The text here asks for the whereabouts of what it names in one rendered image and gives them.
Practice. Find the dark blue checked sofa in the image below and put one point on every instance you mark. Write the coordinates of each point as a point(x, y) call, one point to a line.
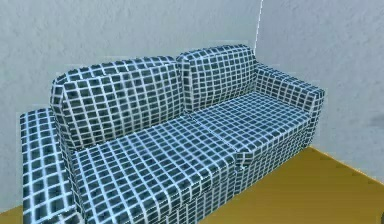
point(160, 150)

